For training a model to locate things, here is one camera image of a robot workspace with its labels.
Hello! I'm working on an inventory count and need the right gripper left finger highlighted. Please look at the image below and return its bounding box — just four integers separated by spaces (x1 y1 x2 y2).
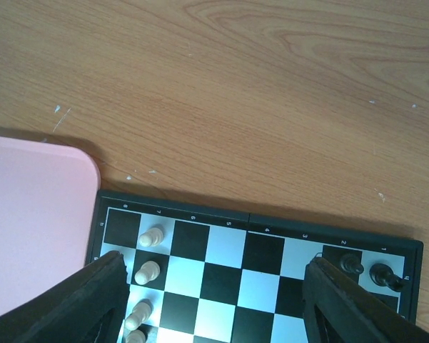
0 251 129 342

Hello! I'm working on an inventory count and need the black chess piece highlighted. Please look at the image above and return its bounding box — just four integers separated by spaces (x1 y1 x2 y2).
340 254 364 275
369 263 407 292

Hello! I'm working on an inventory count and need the black white chessboard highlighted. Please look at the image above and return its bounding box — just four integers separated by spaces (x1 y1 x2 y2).
86 190 423 342

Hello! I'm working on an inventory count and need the white pawn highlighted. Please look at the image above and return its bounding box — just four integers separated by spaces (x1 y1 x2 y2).
124 302 152 331
134 261 161 285
125 329 148 343
138 227 164 247

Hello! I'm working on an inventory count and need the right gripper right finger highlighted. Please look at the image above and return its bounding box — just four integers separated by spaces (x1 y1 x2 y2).
303 257 429 343

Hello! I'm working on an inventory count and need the pink plastic tray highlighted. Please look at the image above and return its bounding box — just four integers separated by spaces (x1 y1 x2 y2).
0 136 100 316

